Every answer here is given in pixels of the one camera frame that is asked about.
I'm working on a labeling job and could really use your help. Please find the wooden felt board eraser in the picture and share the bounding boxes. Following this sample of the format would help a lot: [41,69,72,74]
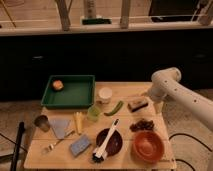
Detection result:
[128,99,148,112]

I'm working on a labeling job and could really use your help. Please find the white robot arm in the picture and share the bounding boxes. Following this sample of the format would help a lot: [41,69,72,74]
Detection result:
[147,67,213,133]

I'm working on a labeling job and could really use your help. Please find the white paper cup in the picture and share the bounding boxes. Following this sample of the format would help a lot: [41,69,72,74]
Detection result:
[98,87,112,104]

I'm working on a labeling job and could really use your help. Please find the green plastic cup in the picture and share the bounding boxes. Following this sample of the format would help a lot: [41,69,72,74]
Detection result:
[87,106,101,122]

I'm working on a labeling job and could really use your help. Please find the grey metal cup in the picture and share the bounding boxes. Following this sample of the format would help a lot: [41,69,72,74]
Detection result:
[34,115,50,132]

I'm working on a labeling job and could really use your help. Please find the dark grape bunch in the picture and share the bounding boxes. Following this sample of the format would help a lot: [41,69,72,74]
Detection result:
[130,120,154,132]

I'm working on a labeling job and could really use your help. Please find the green chili pepper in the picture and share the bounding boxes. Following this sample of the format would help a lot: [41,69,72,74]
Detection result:
[104,101,124,116]

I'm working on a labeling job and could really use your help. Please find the orange plastic bowl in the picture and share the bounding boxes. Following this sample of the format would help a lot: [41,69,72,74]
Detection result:
[132,130,165,163]

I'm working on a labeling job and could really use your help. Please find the dark brown plate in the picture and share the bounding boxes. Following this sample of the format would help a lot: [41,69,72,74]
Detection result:
[96,128,123,156]

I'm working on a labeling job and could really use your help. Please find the white dish brush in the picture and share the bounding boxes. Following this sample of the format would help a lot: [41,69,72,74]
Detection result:
[92,119,119,163]

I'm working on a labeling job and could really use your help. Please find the green plastic tray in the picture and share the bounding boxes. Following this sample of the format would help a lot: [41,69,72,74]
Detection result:
[41,75,95,109]

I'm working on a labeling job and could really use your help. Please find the blue sponge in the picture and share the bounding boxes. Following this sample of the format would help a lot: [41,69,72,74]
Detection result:
[70,135,91,157]

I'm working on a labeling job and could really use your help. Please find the black monitor on shelf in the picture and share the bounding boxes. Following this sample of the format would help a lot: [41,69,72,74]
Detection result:
[149,0,199,22]

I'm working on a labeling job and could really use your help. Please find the grey folded cloth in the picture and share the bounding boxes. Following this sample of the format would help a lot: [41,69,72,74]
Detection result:
[50,119,70,139]

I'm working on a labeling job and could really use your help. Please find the orange fruit toy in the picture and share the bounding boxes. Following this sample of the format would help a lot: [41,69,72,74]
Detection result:
[52,80,64,91]

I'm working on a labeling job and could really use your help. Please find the green block on shelf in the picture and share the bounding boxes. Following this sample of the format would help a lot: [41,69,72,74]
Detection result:
[82,18,111,25]

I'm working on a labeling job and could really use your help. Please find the silver metal fork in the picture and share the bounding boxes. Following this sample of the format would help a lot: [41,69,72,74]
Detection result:
[41,130,75,154]

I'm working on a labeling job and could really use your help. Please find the black pole stand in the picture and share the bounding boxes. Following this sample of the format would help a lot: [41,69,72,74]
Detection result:
[10,122,25,171]

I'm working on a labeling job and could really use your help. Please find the black floor cable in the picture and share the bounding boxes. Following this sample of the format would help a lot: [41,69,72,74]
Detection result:
[169,132,211,171]

